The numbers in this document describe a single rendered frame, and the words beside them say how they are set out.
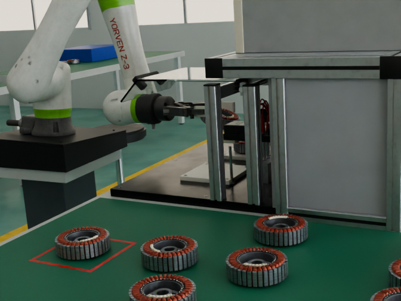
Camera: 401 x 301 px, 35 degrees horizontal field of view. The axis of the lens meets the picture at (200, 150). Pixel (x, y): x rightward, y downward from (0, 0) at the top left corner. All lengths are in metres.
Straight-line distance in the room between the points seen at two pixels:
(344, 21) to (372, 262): 0.53
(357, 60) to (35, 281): 0.76
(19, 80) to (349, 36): 1.03
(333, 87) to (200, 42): 5.77
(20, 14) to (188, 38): 2.47
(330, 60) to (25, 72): 1.01
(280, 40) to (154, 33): 5.92
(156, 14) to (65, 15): 5.41
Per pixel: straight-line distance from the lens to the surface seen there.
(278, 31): 1.50
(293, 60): 1.37
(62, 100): 2.17
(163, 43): 7.33
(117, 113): 1.94
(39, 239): 1.47
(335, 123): 1.38
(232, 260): 1.16
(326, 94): 1.37
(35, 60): 1.99
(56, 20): 1.97
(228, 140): 1.68
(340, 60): 1.34
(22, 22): 8.61
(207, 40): 7.04
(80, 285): 1.21
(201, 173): 1.74
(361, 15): 1.44
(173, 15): 7.23
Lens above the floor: 1.25
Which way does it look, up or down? 13 degrees down
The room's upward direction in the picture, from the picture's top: 4 degrees counter-clockwise
